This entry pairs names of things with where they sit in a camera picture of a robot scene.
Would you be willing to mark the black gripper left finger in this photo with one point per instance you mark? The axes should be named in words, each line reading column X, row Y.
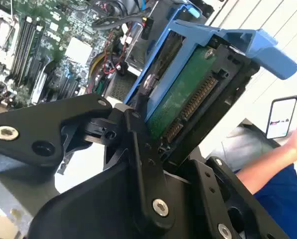
column 39, row 124

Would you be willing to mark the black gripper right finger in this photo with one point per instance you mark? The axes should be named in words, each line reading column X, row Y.
column 208, row 189

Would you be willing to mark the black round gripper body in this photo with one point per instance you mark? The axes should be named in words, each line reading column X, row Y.
column 93, row 206

